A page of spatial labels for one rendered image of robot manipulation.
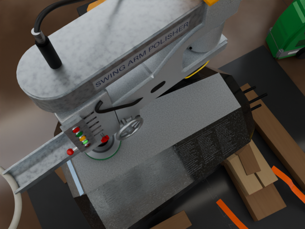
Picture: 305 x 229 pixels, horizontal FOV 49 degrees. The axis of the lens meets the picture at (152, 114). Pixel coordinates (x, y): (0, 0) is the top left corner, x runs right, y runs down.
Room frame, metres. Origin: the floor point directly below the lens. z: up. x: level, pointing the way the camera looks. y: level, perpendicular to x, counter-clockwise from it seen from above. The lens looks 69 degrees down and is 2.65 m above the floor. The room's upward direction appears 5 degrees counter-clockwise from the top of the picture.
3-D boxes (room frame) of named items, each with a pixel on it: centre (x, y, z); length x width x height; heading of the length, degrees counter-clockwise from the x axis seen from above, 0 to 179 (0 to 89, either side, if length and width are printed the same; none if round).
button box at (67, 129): (0.42, 0.29, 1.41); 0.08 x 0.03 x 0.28; 123
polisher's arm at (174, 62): (0.76, -0.04, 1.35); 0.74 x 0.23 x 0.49; 123
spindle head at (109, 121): (0.60, 0.23, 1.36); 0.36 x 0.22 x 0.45; 123
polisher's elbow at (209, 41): (0.91, -0.26, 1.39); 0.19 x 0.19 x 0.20
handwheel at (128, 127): (0.52, 0.13, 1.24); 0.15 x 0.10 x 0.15; 123
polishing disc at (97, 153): (0.56, 0.29, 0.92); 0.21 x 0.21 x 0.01
